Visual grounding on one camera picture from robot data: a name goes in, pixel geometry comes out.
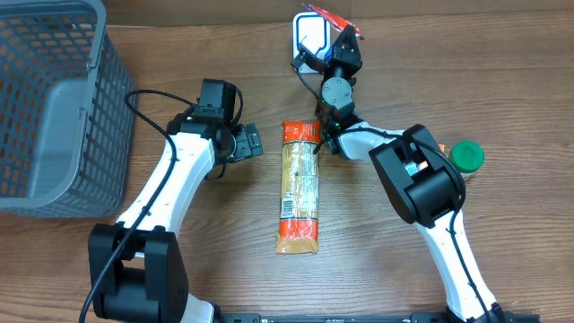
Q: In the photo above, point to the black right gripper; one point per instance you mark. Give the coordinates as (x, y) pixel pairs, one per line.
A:
(343, 56)

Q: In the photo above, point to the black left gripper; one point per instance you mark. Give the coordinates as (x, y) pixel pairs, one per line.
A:
(249, 142)

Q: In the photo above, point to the red sachet stick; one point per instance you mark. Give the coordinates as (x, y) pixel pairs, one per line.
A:
(337, 21)

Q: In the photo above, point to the spaghetti pack orange ends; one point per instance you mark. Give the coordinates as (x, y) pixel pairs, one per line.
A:
(298, 219)

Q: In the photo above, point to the green lid jar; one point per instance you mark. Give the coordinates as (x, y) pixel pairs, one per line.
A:
(468, 157)

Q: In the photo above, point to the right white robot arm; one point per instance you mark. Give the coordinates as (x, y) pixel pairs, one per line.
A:
(421, 182)

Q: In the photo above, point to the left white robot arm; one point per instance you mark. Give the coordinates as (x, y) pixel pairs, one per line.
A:
(137, 271)

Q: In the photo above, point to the dark grey plastic basket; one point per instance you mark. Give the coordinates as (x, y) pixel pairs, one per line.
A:
(66, 128)

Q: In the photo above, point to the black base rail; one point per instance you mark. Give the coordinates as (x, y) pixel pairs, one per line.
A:
(417, 317)

